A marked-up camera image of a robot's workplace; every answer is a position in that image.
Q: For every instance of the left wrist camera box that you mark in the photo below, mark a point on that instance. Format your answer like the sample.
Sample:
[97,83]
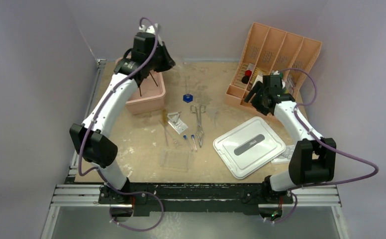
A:
[153,29]

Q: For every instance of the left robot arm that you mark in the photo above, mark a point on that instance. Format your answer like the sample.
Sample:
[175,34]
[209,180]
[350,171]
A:
[91,138]

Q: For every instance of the brown bristle tube brush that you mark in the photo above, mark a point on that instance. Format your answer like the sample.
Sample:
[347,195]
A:
[164,124]

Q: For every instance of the metal crucible tongs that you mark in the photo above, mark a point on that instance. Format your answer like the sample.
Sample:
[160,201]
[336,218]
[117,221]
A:
[198,111]

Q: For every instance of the pink four-slot file organizer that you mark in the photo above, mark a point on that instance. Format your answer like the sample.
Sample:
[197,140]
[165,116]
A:
[268,49]

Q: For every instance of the white paper packet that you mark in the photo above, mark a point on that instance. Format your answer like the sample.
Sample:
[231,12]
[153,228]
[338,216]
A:
[179,126]

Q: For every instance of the white instruction box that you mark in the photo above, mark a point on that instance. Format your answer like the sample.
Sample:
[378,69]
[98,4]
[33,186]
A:
[258,78]

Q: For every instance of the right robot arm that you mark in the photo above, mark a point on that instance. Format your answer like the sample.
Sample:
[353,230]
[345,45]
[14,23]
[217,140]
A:
[314,156]

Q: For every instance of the pink plastic bin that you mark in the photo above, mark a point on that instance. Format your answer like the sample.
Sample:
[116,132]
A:
[149,97]

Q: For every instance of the printed paper sheet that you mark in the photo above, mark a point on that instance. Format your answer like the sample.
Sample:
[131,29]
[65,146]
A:
[284,157]

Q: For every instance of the clay pipe triangle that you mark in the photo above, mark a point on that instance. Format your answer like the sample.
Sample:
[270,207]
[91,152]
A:
[173,117]

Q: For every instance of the clear plastic funnel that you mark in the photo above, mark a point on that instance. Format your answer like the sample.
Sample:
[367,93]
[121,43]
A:
[213,113]

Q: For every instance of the graduated cylinder blue base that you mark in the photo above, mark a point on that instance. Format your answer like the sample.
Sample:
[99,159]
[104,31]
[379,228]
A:
[187,97]

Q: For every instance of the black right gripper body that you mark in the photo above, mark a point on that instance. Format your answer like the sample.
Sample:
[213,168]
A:
[258,101]

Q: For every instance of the aluminium frame rail base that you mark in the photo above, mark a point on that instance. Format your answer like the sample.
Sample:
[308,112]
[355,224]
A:
[205,202]

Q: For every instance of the white plastic lid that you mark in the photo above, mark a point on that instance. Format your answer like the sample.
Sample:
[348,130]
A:
[248,147]

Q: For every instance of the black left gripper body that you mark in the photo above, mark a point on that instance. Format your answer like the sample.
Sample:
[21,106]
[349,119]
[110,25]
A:
[159,61]

